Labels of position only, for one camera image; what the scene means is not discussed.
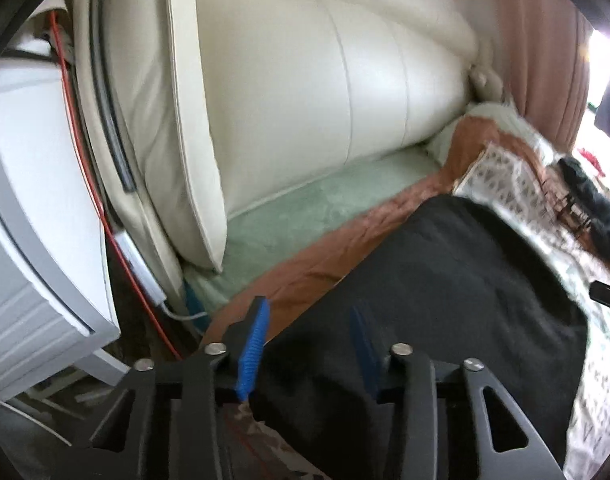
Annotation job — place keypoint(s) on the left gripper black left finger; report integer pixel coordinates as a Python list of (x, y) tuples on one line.
[(164, 419)]

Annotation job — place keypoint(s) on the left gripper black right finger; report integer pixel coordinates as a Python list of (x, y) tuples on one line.
[(450, 421)]

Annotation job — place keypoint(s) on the black garment with yellow print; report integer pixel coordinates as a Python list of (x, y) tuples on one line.
[(454, 281)]

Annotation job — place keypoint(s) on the orange brown blanket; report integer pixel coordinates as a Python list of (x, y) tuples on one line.
[(294, 286)]

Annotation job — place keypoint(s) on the white nightstand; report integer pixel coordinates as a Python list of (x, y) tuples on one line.
[(56, 305)]

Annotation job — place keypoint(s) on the green bed sheet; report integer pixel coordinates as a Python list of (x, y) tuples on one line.
[(275, 231)]

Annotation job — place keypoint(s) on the black phone on bed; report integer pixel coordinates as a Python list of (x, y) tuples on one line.
[(600, 293)]

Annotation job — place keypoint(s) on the patterned white bed quilt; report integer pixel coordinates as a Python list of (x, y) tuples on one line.
[(507, 185)]

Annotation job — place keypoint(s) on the dark knitted garment on bed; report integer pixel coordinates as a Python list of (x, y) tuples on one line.
[(595, 204)]

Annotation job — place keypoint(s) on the red cloth by window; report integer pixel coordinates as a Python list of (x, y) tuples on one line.
[(589, 157)]

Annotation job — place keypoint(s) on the cream leather headboard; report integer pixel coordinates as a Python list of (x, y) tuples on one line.
[(200, 110)]

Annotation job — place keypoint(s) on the white power adapter with cable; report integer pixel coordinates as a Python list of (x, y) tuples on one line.
[(145, 278)]

